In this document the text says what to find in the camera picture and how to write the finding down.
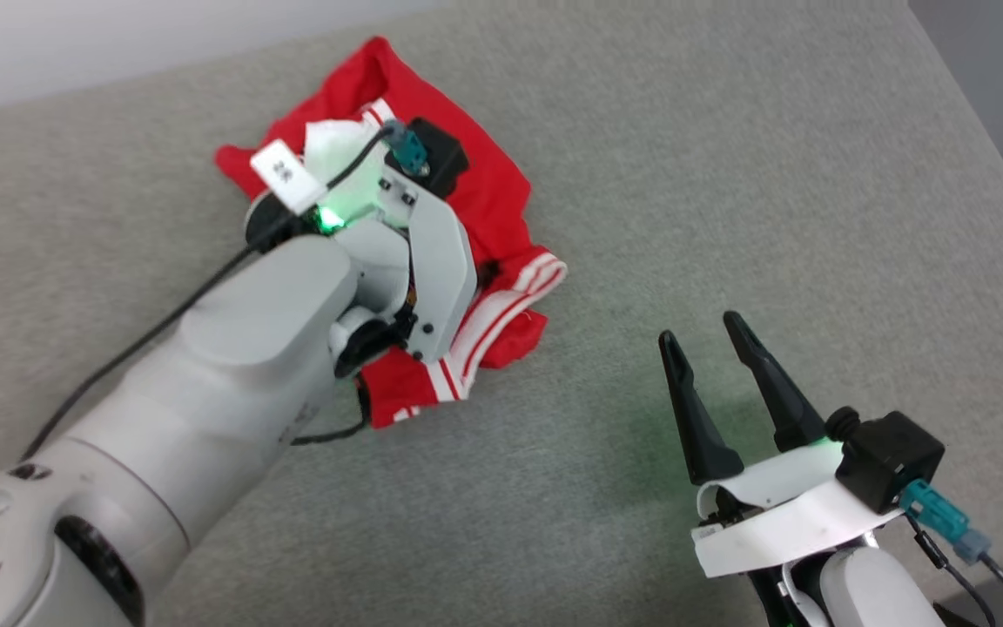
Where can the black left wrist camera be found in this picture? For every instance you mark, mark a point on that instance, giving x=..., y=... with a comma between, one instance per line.
x=436, y=157

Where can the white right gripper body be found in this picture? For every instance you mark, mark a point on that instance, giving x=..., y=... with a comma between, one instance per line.
x=771, y=531

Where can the red basketball jersey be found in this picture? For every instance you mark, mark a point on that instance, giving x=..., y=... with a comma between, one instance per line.
x=484, y=174

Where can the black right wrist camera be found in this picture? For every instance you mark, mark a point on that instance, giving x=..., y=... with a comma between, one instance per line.
x=893, y=457

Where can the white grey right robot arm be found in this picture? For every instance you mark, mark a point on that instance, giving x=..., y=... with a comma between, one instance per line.
x=867, y=592

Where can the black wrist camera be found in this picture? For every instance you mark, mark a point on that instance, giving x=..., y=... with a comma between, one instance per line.
x=436, y=157
x=893, y=457

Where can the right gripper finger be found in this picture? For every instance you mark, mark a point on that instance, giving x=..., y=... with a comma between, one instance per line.
x=700, y=435
x=789, y=414

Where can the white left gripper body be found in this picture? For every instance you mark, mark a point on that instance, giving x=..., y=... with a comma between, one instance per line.
x=358, y=187

